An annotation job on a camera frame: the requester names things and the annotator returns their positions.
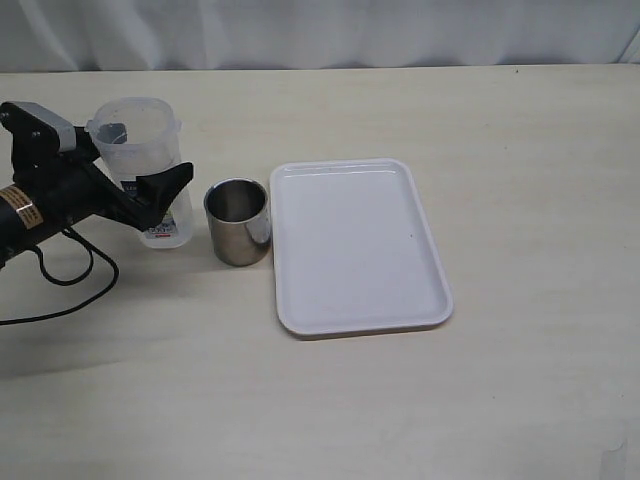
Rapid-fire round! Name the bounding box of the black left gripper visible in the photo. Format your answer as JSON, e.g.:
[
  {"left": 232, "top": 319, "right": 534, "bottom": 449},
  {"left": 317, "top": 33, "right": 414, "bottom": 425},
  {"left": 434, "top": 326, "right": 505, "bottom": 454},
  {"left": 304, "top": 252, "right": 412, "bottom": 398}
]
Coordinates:
[{"left": 9, "top": 123, "right": 193, "bottom": 235}]

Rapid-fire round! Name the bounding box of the clear plastic water pitcher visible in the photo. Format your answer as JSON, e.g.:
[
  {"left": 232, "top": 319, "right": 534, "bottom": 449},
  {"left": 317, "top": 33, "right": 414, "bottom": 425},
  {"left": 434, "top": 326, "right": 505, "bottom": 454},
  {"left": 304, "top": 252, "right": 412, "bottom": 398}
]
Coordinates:
[{"left": 87, "top": 97, "right": 194, "bottom": 249}]

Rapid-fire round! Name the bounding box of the stainless steel cup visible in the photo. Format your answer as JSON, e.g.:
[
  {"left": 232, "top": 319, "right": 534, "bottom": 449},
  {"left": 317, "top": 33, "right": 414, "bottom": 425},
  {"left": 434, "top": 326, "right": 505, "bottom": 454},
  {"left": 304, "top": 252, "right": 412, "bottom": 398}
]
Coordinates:
[{"left": 203, "top": 178, "right": 272, "bottom": 267}]

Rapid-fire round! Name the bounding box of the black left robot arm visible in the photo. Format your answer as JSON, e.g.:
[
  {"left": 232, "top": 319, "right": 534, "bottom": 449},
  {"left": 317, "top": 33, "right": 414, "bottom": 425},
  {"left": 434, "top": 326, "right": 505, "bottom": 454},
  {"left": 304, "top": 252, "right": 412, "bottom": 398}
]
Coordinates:
[{"left": 1, "top": 118, "right": 194, "bottom": 264}]

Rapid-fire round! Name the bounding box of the white backdrop curtain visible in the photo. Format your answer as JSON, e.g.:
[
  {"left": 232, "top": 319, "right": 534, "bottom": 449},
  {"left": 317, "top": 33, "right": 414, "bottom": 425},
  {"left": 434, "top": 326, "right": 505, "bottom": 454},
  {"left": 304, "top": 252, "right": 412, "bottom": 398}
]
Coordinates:
[{"left": 1, "top": 1, "right": 639, "bottom": 73}]

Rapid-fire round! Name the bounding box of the white plastic tray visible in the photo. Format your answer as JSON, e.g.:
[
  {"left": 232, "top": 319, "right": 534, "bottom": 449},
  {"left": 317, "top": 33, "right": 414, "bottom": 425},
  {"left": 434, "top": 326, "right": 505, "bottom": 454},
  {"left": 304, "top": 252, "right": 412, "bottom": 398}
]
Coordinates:
[{"left": 269, "top": 158, "right": 454, "bottom": 337}]

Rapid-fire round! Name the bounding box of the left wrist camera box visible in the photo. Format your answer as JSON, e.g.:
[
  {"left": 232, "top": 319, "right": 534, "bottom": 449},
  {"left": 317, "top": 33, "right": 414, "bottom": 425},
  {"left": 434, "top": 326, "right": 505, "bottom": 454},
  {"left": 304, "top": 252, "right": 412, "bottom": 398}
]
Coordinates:
[{"left": 1, "top": 101, "right": 77, "bottom": 173}]

